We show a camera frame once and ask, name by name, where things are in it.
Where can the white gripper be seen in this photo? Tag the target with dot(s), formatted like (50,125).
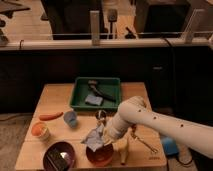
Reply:
(107,139)

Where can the light blue towel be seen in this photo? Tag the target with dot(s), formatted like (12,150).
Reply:
(94,140)

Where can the red bowl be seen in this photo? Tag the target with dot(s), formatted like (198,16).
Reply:
(101,157)

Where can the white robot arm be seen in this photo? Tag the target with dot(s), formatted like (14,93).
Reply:
(132,111)

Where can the purple bowl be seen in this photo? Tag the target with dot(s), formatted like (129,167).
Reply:
(67,152)

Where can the yellow corn cob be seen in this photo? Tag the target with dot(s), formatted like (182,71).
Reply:
(122,146)

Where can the brown grape bunch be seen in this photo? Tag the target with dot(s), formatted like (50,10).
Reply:
(134,127)

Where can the blue sponge in tray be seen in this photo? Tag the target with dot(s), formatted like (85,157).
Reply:
(93,100)

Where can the green plastic tray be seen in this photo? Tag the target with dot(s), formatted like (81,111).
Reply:
(81,91)

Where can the blue cup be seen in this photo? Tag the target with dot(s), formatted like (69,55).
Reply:
(70,118)

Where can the black brush in tray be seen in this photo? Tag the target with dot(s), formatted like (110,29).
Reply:
(93,86)

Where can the black sponge block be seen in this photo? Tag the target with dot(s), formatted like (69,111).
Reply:
(55,161)

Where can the blue object beside table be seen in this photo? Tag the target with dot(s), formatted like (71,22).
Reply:
(169,146)

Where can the orange carrot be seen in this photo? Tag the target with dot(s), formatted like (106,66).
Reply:
(48,117)

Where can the orange cup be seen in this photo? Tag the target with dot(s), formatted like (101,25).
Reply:
(40,131)

